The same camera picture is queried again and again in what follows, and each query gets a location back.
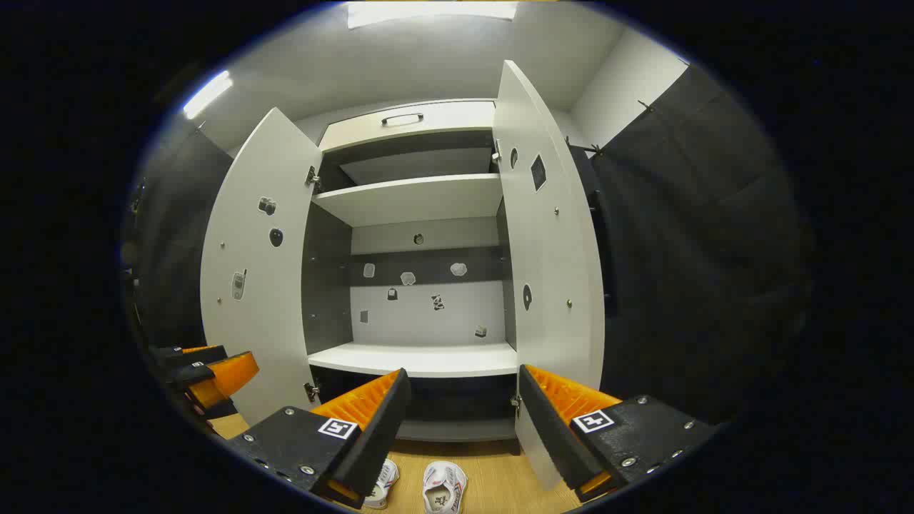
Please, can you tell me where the ceiling light panel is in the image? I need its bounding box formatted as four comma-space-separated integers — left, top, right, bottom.
348, 0, 518, 29

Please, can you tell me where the white canvas shoe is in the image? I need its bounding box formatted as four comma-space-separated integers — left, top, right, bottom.
363, 458, 401, 510
421, 460, 468, 514

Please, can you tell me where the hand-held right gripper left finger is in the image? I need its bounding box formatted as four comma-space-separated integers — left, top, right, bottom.
228, 368, 413, 509

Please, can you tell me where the ceiling tube light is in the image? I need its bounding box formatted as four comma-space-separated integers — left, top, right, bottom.
182, 70, 234, 120

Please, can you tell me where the black backdrop cloth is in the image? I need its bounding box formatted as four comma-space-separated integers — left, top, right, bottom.
121, 64, 815, 429

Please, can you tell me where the white cabinet door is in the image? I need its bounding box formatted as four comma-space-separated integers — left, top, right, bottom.
200, 107, 323, 425
493, 60, 606, 493

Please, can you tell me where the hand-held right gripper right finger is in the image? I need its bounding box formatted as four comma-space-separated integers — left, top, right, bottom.
517, 364, 715, 504

